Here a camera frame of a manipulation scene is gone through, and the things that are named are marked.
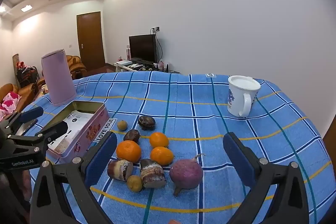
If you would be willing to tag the small tan longan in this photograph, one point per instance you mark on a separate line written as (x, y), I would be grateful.
(122, 125)

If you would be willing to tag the black television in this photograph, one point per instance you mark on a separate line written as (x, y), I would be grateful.
(141, 47)

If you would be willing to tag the tall pink box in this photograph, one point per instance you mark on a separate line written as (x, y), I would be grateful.
(128, 52)

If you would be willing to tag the sweet potato slice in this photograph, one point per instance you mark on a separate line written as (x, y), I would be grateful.
(119, 170)

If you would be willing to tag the pink flower ornament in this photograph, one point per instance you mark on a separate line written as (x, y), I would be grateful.
(160, 64)

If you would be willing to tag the brown leather sofa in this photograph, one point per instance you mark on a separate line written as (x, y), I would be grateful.
(23, 92)

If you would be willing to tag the white printed mug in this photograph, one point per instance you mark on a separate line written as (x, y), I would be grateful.
(241, 98)

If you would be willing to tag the pink floral cushion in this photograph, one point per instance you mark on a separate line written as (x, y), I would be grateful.
(10, 102)

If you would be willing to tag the rectangular ceiling light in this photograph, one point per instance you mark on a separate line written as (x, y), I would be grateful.
(26, 8)

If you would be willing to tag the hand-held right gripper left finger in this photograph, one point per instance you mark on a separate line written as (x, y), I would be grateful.
(105, 153)

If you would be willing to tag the lavender electric kettle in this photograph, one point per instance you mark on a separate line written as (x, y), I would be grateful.
(59, 77)

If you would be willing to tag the large orange mandarin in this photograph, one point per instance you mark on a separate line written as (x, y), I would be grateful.
(128, 151)

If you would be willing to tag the flat white box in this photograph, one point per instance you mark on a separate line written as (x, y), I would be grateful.
(124, 63)

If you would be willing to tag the pink tin box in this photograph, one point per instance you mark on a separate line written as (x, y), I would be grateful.
(97, 124)

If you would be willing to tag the brown wooden panel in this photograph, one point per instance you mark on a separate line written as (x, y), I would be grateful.
(330, 145)

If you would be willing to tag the cut sweet potato piece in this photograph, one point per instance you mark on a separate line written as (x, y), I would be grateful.
(152, 174)

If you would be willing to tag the blue checked tablecloth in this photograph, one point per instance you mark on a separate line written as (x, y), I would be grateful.
(210, 134)

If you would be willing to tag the white wall socket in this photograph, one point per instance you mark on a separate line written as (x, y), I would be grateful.
(155, 29)

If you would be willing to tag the brown wooden door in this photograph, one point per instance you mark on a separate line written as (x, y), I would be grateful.
(89, 40)

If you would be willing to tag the dark brown passion fruit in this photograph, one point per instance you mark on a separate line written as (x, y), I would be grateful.
(146, 123)
(131, 135)

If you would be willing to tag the purple sweet potato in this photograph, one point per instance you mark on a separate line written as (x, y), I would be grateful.
(185, 172)

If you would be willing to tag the small orange mandarin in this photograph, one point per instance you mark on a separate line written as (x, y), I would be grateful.
(162, 155)
(159, 140)

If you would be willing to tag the brown leather armchair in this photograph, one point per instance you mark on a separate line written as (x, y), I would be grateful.
(76, 64)

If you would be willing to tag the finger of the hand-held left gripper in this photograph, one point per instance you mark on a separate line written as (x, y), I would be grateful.
(56, 129)
(29, 113)

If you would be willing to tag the low television stand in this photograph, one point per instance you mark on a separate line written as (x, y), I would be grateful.
(141, 67)

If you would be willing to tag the yellowish tan longan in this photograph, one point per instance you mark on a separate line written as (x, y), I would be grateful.
(134, 183)

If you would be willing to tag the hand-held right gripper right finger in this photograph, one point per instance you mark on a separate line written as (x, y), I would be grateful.
(236, 153)

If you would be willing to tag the printed paper leaflet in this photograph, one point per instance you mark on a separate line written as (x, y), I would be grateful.
(76, 119)

